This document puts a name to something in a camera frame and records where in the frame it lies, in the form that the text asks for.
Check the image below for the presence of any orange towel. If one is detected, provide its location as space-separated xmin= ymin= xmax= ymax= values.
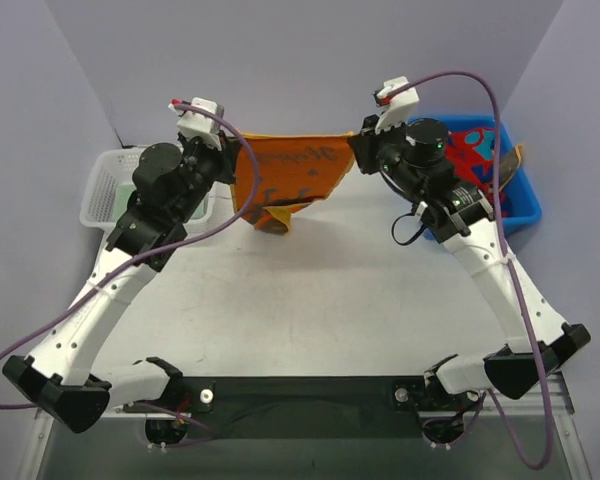
xmin=228 ymin=132 xmax=354 ymax=235

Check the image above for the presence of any green panda towel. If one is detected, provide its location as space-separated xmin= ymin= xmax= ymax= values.
xmin=111 ymin=184 xmax=135 ymax=223

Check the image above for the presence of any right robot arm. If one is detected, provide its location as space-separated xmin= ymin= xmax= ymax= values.
xmin=348 ymin=115 xmax=591 ymax=399

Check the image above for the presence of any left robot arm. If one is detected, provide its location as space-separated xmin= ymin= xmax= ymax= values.
xmin=2 ymin=134 xmax=235 ymax=433

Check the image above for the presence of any red blue towel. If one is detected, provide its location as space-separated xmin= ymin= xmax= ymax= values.
xmin=445 ymin=127 xmax=495 ymax=202

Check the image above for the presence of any white perforated plastic basket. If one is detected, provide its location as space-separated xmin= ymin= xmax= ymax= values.
xmin=78 ymin=148 xmax=216 ymax=236

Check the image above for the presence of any grey orange-edged towel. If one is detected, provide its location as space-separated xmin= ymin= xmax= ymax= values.
xmin=498 ymin=144 xmax=524 ymax=191

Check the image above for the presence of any black base mat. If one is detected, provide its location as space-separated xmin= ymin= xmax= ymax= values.
xmin=123 ymin=376 xmax=477 ymax=444

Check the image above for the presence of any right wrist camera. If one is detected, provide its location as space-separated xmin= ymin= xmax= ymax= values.
xmin=373 ymin=76 xmax=419 ymax=134

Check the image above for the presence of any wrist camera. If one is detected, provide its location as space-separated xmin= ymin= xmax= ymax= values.
xmin=373 ymin=76 xmax=419 ymax=134
xmin=168 ymin=97 xmax=224 ymax=151

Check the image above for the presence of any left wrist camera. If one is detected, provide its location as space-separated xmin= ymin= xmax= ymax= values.
xmin=168 ymin=97 xmax=224 ymax=151

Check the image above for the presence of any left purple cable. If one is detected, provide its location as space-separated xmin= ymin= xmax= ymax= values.
xmin=0 ymin=102 xmax=261 ymax=444

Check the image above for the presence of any purple cable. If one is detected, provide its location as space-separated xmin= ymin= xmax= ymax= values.
xmin=0 ymin=102 xmax=261 ymax=444
xmin=379 ymin=71 xmax=556 ymax=471

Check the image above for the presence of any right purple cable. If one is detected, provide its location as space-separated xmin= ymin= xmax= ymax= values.
xmin=379 ymin=71 xmax=556 ymax=471

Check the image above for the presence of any aluminium front rail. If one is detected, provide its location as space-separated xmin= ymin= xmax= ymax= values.
xmin=18 ymin=377 xmax=591 ymax=479

